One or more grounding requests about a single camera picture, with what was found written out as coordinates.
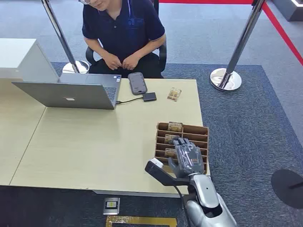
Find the person's right hand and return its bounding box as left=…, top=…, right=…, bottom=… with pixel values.
left=104, top=51, right=122, bottom=71

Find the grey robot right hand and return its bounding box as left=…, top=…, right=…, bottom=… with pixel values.
left=167, top=137, right=205, bottom=179

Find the person's left hand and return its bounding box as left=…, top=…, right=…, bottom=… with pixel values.
left=122, top=52, right=141, bottom=71

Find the brown cardboard card organizer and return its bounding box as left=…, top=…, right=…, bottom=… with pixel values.
left=154, top=122, right=210, bottom=175

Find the person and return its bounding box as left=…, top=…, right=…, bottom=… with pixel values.
left=79, top=0, right=166, bottom=79

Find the dark smartphone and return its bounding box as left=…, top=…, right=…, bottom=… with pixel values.
left=128, top=72, right=148, bottom=96

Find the small black adapter box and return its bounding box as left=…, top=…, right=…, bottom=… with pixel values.
left=143, top=92, right=157, bottom=103

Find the black office chair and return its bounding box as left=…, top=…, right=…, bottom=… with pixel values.
left=85, top=0, right=168, bottom=74

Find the grey laptop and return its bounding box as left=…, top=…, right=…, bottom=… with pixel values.
left=12, top=73, right=122, bottom=111

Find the metal floor socket plate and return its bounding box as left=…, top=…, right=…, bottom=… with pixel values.
left=103, top=197, right=120, bottom=216

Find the white cabinet box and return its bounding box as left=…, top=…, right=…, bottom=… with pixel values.
left=0, top=38, right=59, bottom=83

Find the black round floor base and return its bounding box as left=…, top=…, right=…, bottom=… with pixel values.
left=271, top=169, right=303, bottom=210

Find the red barrier belt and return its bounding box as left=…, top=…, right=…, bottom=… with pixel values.
left=261, top=2, right=303, bottom=67

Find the grey block with light strip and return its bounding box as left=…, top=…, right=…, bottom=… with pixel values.
left=272, top=0, right=303, bottom=22

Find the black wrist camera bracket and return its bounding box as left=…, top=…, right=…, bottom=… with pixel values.
left=145, top=160, right=190, bottom=187

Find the thin black laptop cable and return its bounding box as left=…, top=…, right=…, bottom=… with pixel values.
left=116, top=96, right=144, bottom=105

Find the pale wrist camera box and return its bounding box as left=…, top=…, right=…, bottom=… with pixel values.
left=150, top=157, right=165, bottom=170

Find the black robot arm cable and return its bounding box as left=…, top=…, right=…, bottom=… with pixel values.
left=174, top=185, right=192, bottom=227

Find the chrome stanchion post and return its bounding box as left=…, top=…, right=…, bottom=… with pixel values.
left=40, top=0, right=90, bottom=75
left=209, top=0, right=266, bottom=92

